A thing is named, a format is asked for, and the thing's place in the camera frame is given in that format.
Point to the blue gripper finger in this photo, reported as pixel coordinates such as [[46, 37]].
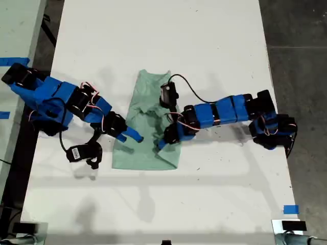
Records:
[[162, 145], [134, 134], [121, 138]]

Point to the pale green T-shirt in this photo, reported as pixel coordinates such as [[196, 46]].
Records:
[[138, 158]]

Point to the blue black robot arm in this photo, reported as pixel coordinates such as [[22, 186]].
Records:
[[224, 109], [51, 92]]

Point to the small black block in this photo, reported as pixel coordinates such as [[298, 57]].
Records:
[[166, 243]]

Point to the short blue tape strip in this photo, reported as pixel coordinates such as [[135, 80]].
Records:
[[4, 115]]

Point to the long blue tape strip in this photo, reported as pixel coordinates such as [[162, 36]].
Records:
[[14, 60]]

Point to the small black box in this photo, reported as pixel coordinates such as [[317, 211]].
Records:
[[293, 226], [24, 228]]

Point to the black stand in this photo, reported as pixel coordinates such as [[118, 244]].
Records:
[[5, 214]]

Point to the square blue tape patch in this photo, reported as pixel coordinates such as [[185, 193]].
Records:
[[291, 209]]

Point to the pale side bench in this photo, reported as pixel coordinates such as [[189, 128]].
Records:
[[15, 25]]

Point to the pale grey tube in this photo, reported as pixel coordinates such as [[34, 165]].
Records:
[[296, 240], [15, 241]]

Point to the black camera stalk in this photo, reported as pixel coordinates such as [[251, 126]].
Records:
[[174, 109], [95, 136]]

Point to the black camera box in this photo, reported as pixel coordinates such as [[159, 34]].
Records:
[[76, 152], [168, 93]]

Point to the black metal frame legs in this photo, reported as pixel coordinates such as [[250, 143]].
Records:
[[49, 33]]

